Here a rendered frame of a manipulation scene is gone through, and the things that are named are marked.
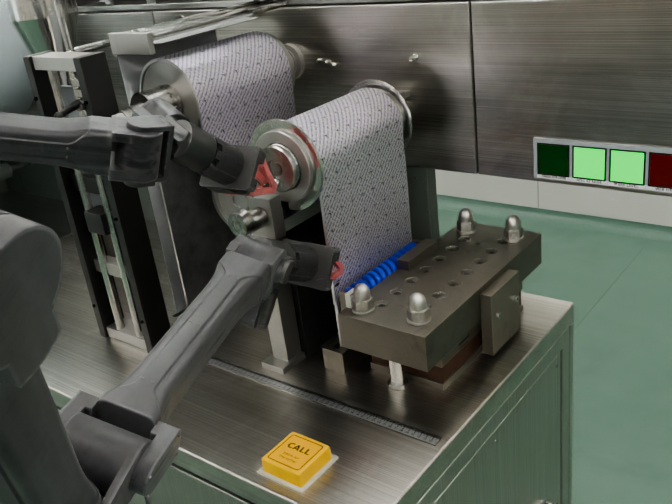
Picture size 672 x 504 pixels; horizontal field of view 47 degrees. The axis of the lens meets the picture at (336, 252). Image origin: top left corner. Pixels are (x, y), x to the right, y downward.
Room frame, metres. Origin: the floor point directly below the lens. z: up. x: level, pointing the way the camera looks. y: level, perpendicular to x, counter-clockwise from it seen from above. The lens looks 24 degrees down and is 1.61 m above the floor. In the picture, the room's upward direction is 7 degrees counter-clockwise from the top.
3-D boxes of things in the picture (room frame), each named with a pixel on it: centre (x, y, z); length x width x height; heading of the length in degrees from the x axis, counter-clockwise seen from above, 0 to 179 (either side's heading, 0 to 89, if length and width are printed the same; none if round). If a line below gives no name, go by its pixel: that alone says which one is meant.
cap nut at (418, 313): (1.01, -0.11, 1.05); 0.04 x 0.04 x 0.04
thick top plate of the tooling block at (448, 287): (1.16, -0.18, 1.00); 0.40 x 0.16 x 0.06; 140
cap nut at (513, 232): (1.25, -0.32, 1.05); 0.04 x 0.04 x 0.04
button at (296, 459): (0.87, 0.09, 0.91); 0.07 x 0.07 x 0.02; 50
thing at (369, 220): (1.20, -0.06, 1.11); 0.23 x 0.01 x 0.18; 140
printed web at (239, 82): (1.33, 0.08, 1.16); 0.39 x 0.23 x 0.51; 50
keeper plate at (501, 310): (1.11, -0.26, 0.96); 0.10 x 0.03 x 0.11; 140
